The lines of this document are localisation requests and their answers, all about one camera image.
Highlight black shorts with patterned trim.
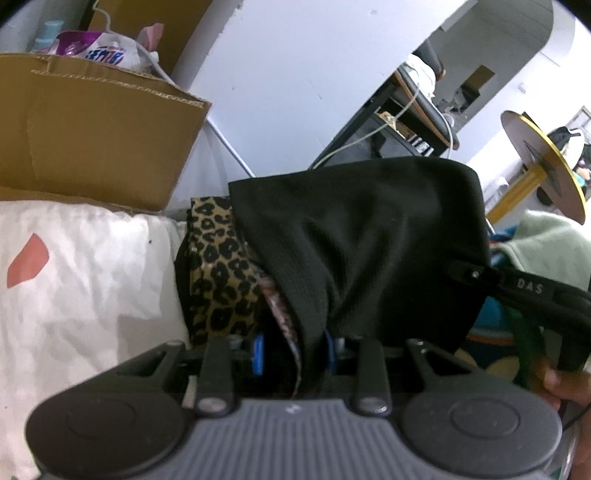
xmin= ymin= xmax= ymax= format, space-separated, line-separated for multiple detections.
xmin=228 ymin=156 xmax=493 ymax=398

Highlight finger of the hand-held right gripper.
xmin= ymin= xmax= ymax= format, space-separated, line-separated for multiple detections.
xmin=444 ymin=260 xmax=508 ymax=293

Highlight white cable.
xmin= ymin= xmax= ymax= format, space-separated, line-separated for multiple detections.
xmin=314 ymin=83 xmax=423 ymax=168

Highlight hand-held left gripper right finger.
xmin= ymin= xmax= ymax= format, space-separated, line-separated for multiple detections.
xmin=323 ymin=329 xmax=482 ymax=417

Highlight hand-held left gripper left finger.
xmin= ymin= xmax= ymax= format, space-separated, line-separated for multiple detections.
xmin=122 ymin=333 xmax=266 ymax=417

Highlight purple white refill pouch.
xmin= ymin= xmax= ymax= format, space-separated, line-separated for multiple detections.
xmin=54 ymin=29 xmax=161 ymax=75

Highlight light green garment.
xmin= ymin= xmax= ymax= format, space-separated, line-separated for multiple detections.
xmin=488 ymin=209 xmax=591 ymax=297

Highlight leopard print cloth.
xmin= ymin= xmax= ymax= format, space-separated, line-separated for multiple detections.
xmin=174 ymin=195 xmax=279 ymax=350

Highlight round gold-rimmed table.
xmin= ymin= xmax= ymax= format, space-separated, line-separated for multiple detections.
xmin=500 ymin=110 xmax=590 ymax=223

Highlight black desk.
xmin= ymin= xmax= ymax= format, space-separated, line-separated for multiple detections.
xmin=313 ymin=68 xmax=461 ymax=172

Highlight person's right hand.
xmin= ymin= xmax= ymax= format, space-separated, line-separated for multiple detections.
xmin=544 ymin=368 xmax=591 ymax=412

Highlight light blue bottle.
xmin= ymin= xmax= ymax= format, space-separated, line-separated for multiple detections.
xmin=29 ymin=18 xmax=64 ymax=55

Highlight teal jersey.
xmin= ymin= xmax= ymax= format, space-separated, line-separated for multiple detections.
xmin=465 ymin=295 xmax=525 ymax=348

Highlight brown cardboard box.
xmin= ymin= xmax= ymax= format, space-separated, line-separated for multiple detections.
xmin=0 ymin=52 xmax=213 ymax=216

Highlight white bear print bedsheet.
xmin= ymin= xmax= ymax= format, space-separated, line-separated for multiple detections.
xmin=0 ymin=200 xmax=191 ymax=480

